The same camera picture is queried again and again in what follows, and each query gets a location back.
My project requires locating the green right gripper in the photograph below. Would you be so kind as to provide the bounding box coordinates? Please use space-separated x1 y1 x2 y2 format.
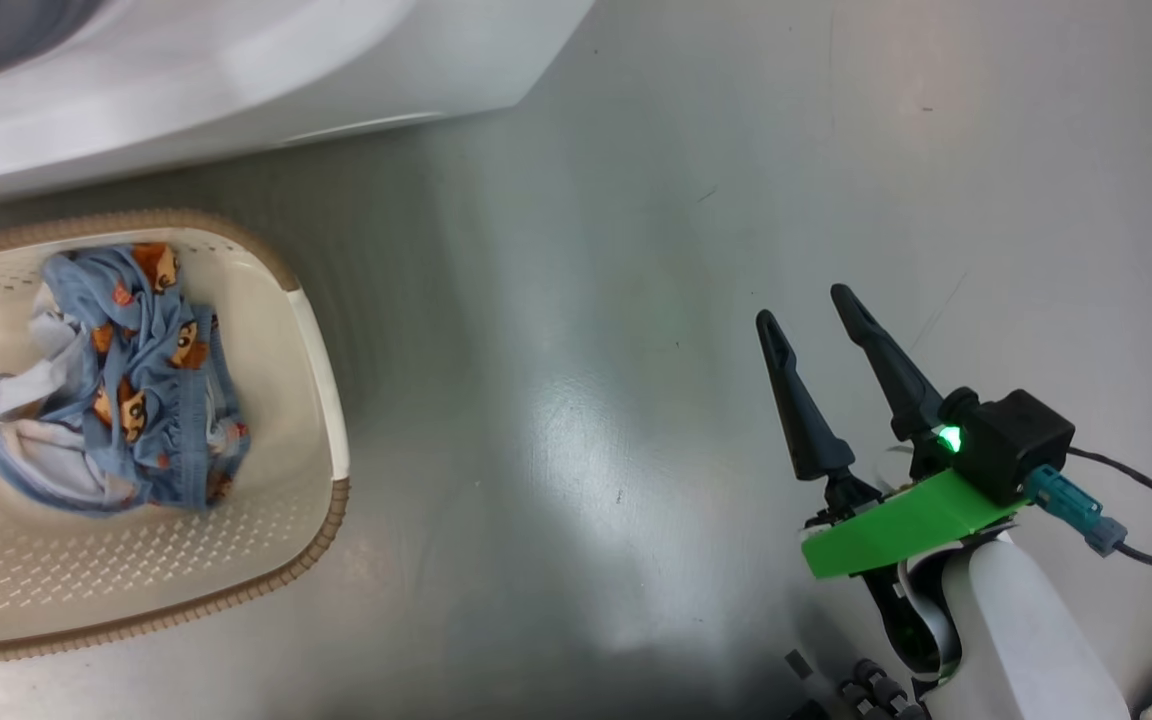
756 284 1027 579

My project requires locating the blue bear-print garment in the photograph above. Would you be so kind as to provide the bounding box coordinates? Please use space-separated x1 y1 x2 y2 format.
36 243 252 513

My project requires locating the white garment with blue trim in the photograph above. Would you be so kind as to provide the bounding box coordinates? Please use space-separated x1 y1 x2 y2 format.
0 310 142 513

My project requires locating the white front-load washing machine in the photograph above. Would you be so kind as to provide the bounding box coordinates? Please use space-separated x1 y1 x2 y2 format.
0 0 597 211

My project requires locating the cream perforated laundry basket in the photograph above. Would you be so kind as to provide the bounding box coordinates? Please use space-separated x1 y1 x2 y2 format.
0 208 352 666

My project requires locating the black cable with teal connector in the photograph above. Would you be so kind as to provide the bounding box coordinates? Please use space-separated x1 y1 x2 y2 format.
1024 445 1152 576

